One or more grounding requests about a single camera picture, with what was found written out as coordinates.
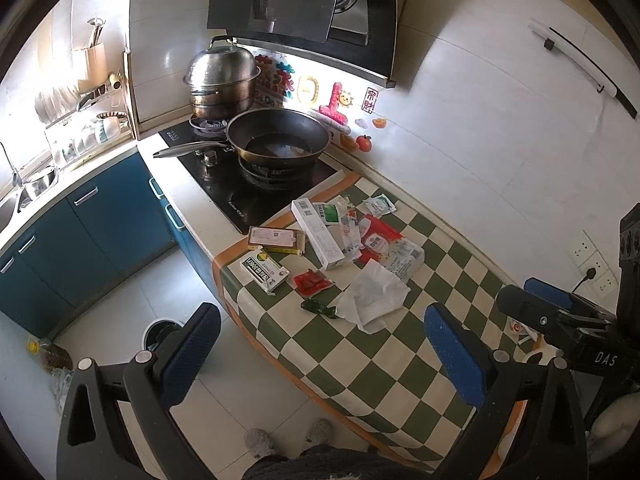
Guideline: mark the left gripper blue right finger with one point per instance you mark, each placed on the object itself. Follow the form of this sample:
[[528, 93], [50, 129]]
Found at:
[[527, 422]]

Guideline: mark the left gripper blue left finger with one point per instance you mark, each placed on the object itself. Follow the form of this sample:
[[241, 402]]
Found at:
[[94, 442]]

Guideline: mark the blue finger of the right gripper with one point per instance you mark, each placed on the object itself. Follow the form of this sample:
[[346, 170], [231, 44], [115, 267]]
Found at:
[[531, 310], [553, 295]]

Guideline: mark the white printed plastic bag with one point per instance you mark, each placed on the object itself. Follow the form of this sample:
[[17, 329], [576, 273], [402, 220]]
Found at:
[[403, 258]]

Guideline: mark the white tissue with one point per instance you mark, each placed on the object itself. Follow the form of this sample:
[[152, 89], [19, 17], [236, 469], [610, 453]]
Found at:
[[374, 293]]

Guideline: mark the small white sachet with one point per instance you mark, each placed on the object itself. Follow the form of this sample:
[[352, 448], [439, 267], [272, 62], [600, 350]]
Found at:
[[379, 205]]

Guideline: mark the long white carton box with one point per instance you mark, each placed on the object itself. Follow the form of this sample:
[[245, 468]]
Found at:
[[325, 247]]

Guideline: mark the green candy wrapper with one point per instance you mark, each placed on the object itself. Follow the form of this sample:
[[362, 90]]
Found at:
[[315, 306]]

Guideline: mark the green white sachet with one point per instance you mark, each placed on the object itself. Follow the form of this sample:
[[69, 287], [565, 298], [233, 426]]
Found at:
[[330, 214]]

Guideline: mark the red sauce packet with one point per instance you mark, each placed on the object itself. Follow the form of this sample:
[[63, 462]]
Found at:
[[311, 282]]

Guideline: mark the white green medicine box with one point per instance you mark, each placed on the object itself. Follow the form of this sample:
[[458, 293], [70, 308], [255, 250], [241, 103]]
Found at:
[[266, 272]]

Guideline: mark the brown box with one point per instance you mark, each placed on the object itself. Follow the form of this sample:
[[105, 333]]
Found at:
[[282, 241]]

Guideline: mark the red white snack wrapper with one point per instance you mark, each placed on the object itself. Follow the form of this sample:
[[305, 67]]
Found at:
[[377, 239]]

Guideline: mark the white round trash bin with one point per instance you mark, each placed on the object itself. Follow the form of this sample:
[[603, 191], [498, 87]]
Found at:
[[157, 331]]

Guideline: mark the black plug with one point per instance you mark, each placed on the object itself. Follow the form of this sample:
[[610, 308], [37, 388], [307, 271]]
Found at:
[[590, 274]]

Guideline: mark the clear plastic bags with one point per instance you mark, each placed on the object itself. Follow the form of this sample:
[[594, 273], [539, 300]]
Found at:
[[60, 380]]

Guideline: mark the cooking oil bottle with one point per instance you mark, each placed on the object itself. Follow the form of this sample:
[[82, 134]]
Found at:
[[48, 354]]

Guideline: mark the left grey slipper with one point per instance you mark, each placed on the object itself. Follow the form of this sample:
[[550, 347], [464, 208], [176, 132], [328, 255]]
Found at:
[[260, 444]]

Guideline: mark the grey slipper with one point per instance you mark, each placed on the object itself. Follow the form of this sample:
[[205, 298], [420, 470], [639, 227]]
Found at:
[[260, 444], [320, 432]]

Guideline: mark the right grey slipper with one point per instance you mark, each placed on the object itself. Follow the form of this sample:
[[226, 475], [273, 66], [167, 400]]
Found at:
[[320, 432]]

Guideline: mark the blue cabinet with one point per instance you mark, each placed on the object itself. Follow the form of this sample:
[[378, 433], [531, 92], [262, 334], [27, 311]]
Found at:
[[89, 242]]

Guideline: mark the red tomato decoration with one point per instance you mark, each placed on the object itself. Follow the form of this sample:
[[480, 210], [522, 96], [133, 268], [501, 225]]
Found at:
[[364, 143]]

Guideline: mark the steel sink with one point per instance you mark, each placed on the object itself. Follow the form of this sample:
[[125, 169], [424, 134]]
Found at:
[[24, 192]]

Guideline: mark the black gas stove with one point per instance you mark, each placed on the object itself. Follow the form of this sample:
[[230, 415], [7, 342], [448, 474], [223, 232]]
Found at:
[[245, 197]]

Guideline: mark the black frying pan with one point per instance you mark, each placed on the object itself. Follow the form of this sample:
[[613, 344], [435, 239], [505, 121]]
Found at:
[[266, 137]]

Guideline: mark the dish rack with dishes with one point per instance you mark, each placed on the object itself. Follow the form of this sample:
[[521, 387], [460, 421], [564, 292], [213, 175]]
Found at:
[[80, 99]]

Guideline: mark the black range hood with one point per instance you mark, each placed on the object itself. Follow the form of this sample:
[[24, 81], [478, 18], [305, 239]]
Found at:
[[355, 36]]

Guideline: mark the stainless steel steamer pot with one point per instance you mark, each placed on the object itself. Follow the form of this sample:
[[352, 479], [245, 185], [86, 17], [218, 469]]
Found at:
[[222, 79]]

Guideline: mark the white wall socket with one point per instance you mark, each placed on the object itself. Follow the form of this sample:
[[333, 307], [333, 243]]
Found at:
[[603, 288]]

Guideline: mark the wall knife rail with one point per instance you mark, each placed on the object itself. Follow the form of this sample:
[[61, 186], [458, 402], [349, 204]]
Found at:
[[555, 41]]

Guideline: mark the pink wall sticker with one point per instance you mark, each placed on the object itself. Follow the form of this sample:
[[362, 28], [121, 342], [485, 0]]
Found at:
[[331, 110]]

